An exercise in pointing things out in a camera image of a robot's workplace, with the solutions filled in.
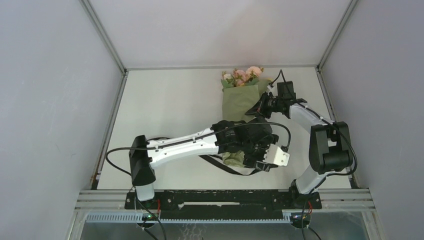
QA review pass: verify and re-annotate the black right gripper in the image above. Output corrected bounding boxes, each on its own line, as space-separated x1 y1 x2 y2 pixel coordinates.
245 91 283 119

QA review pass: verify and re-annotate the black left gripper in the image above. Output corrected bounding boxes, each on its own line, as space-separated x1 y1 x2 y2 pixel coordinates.
240 135 279 173

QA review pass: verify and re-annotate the white fake flower stem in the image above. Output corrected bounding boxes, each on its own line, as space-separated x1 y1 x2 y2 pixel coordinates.
220 71 235 89

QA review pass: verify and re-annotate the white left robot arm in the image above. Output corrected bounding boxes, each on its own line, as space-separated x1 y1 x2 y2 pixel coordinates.
105 118 288 209

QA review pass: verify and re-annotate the orange green wrapping paper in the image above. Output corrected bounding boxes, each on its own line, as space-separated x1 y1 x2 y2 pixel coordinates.
221 79 271 169

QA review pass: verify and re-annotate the black mounting base rail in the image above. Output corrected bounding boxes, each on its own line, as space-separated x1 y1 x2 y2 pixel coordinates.
124 189 323 221

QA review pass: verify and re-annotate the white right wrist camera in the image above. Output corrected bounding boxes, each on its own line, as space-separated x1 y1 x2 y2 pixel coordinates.
266 83 276 93

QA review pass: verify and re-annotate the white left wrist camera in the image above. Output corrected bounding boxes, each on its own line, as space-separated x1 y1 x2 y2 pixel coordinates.
264 144 290 167

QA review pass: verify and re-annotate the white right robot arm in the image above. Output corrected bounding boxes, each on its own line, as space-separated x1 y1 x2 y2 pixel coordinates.
245 81 357 208

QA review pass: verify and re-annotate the pink fake flower stem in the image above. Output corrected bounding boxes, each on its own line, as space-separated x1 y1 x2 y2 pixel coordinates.
245 66 264 79
232 68 248 87

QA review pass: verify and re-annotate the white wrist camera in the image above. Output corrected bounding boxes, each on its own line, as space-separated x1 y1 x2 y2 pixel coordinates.
264 144 290 167
266 83 276 93

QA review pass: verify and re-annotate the black strap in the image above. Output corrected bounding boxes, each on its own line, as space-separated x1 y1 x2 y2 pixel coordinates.
198 154 266 177

